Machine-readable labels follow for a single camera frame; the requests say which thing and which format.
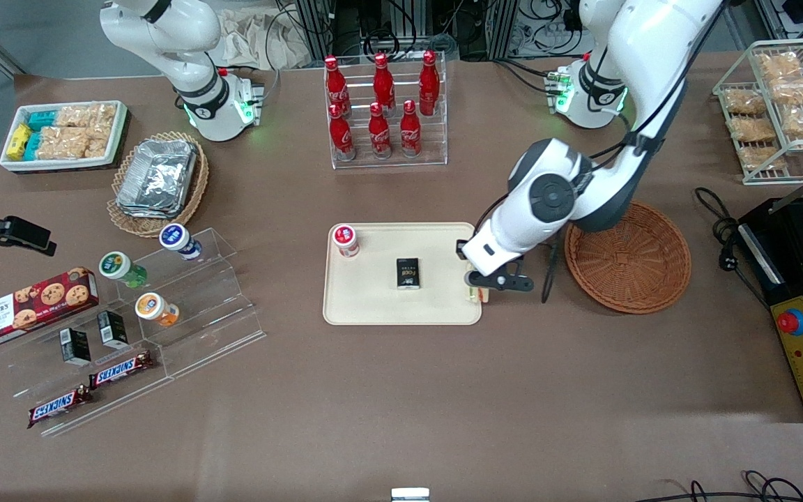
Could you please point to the triangle sandwich with vegetables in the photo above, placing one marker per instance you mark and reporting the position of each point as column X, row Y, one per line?
column 475, row 296

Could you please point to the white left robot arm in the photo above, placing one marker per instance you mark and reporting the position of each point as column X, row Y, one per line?
column 652, row 49

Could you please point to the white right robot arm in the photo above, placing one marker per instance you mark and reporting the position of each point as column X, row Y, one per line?
column 192, row 70

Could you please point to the cream plastic tray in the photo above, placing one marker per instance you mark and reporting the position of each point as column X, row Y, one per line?
column 373, row 296

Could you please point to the round brown wicker basket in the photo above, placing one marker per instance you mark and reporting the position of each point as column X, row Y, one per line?
column 631, row 272

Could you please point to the light oval wicker basket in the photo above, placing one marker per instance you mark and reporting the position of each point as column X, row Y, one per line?
column 196, row 188

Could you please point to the small black box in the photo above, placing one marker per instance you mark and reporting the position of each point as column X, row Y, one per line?
column 408, row 273
column 75, row 346
column 113, row 329

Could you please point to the red Walkers cookie box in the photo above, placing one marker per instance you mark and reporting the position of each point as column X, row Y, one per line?
column 25, row 310

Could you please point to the blue snack packet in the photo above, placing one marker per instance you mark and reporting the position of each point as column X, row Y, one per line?
column 42, row 120
column 33, row 146

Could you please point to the yellow snack packet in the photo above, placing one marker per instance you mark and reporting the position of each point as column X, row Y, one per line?
column 19, row 141

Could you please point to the green lid yogurt cup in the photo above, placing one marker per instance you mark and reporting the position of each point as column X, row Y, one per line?
column 119, row 268

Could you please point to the clear acrylic bottle rack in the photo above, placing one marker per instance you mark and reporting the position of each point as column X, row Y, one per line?
column 436, row 150

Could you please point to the red lid yogurt cup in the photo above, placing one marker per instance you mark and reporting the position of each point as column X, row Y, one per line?
column 346, row 239

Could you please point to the red cola bottle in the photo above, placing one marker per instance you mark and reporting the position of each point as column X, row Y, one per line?
column 333, row 80
column 429, row 77
column 383, row 77
column 410, row 131
column 378, row 132
column 341, row 136

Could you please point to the white rectangular snack bin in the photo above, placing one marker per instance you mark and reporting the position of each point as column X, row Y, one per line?
column 120, row 132

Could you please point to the stack of foil trays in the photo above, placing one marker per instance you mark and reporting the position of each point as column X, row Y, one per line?
column 157, row 178

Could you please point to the orange lid yogurt cup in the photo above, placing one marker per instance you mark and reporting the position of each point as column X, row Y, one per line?
column 155, row 308

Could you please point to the blue lid yogurt cup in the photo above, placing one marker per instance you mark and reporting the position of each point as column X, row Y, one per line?
column 178, row 240

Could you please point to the Snickers chocolate bar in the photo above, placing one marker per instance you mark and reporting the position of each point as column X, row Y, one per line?
column 121, row 369
column 58, row 407

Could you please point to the clear acrylic stepped shelf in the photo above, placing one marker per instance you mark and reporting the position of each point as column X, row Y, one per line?
column 213, row 314

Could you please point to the small white edge object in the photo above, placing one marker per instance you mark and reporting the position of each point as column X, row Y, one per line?
column 410, row 495

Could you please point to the crumpled beige cloth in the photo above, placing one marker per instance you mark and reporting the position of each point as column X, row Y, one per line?
column 251, row 42

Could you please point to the black heating appliance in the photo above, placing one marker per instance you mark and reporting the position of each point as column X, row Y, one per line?
column 795, row 244

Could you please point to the red emergency stop button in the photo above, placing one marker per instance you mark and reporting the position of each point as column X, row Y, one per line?
column 790, row 321

